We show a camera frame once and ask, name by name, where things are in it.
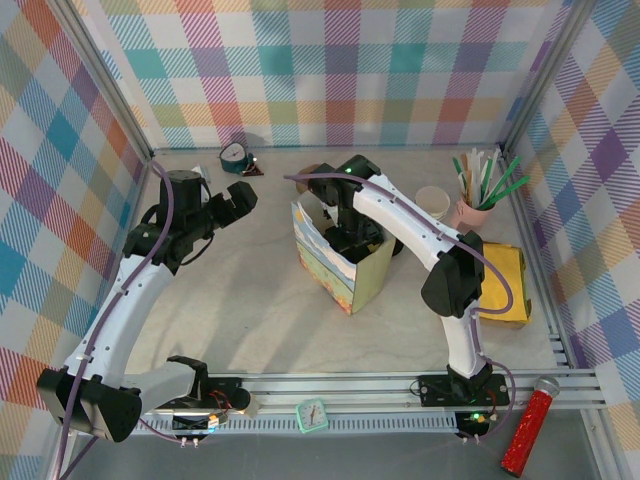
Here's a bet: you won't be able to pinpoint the aluminium side rail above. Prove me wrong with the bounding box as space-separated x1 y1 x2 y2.
88 154 154 376
501 148 572 369

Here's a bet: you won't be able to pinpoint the green plastic stir stick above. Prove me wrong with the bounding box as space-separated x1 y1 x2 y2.
451 156 470 197
482 155 524 209
489 175 532 209

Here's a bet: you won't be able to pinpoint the slotted grey cable duct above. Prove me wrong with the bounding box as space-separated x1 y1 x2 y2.
139 418 462 436

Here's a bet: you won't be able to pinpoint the red glitter tube silver cap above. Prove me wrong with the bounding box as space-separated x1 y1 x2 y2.
500 377 561 476

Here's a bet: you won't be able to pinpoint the brown cardboard cup carrier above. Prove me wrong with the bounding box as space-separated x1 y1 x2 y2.
294 164 324 195

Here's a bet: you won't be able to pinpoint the mint green square clock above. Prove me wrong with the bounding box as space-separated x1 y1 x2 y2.
294 397 330 435

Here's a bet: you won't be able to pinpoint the pink holder cup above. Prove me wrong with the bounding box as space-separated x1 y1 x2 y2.
452 197 494 233

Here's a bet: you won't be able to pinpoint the stack of paper coffee cups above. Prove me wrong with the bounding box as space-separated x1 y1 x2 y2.
415 185 454 221

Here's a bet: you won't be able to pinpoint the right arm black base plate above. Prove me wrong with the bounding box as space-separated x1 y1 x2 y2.
417 372 511 407

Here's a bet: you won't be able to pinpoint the aluminium frame rail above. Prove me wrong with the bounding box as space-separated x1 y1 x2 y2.
54 368 609 416

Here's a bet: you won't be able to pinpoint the white and green stir stick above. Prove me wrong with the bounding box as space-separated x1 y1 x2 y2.
483 148 502 206

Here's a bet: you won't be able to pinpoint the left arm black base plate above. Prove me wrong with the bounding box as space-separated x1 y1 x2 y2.
151 375 251 412

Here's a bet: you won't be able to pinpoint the dark teal alarm clock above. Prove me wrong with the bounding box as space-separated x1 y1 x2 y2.
218 141 257 175

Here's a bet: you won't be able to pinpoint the yellow paper napkins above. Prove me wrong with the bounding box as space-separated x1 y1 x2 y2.
472 241 532 321

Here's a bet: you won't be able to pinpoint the aluminium frame post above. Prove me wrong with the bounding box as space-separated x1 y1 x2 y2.
48 0 155 164
498 0 604 154

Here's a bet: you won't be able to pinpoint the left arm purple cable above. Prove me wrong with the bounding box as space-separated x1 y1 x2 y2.
52 159 216 480

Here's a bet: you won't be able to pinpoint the paper gift bag with handles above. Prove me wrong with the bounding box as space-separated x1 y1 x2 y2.
291 197 396 316

